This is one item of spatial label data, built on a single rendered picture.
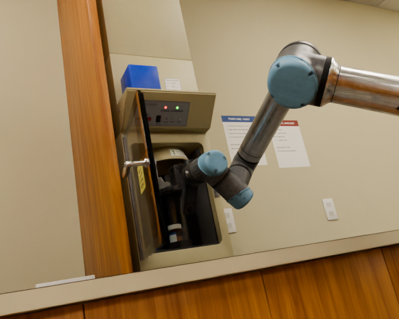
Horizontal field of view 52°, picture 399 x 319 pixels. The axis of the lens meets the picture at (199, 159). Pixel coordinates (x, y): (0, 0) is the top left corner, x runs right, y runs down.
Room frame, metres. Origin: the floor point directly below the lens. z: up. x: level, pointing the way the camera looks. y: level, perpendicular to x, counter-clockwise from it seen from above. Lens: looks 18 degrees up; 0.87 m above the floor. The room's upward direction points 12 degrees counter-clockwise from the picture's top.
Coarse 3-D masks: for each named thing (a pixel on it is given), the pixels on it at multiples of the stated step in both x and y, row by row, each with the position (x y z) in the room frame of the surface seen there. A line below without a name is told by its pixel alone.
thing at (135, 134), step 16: (128, 128) 1.13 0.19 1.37; (144, 128) 0.93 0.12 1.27; (128, 144) 1.17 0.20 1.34; (144, 144) 0.95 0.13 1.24; (144, 176) 1.01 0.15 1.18; (144, 192) 1.04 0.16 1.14; (144, 208) 1.07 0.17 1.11; (144, 224) 1.10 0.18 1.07; (160, 224) 0.94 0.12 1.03; (144, 240) 1.14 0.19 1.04; (160, 240) 0.95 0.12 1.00; (144, 256) 1.17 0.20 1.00
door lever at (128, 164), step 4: (144, 160) 0.96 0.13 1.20; (124, 164) 0.95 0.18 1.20; (128, 164) 0.95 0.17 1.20; (132, 164) 0.96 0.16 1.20; (136, 164) 0.96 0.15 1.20; (140, 164) 0.97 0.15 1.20; (144, 164) 0.97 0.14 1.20; (124, 168) 0.98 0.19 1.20; (128, 168) 0.97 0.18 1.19; (124, 172) 1.00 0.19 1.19; (128, 172) 1.00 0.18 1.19; (124, 176) 1.02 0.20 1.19
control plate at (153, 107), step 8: (152, 104) 1.20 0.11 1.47; (160, 104) 1.22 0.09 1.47; (168, 104) 1.23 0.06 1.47; (176, 104) 1.24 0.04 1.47; (184, 104) 1.26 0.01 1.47; (152, 112) 1.22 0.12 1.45; (160, 112) 1.23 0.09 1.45; (168, 112) 1.25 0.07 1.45; (176, 112) 1.26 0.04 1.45; (184, 112) 1.27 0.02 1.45; (152, 120) 1.24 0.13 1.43; (160, 120) 1.25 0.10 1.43; (168, 120) 1.27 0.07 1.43; (176, 120) 1.28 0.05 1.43; (184, 120) 1.30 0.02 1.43
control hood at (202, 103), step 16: (128, 96) 1.15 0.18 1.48; (144, 96) 1.17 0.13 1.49; (160, 96) 1.20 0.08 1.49; (176, 96) 1.22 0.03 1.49; (192, 96) 1.25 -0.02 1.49; (208, 96) 1.28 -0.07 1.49; (128, 112) 1.18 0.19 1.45; (192, 112) 1.29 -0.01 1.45; (208, 112) 1.32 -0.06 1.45; (160, 128) 1.28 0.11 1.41; (176, 128) 1.30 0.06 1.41; (192, 128) 1.33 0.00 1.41; (208, 128) 1.36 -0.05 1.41
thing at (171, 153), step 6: (156, 150) 1.34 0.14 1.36; (162, 150) 1.34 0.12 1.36; (168, 150) 1.34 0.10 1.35; (174, 150) 1.35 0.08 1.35; (180, 150) 1.38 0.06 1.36; (156, 156) 1.33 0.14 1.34; (162, 156) 1.33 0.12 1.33; (168, 156) 1.33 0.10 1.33; (174, 156) 1.33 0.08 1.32; (180, 156) 1.35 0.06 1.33; (162, 162) 1.47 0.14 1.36; (168, 162) 1.47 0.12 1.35; (174, 162) 1.47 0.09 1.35; (180, 162) 1.46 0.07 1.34; (156, 168) 1.47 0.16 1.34; (162, 168) 1.48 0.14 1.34; (162, 174) 1.49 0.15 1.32
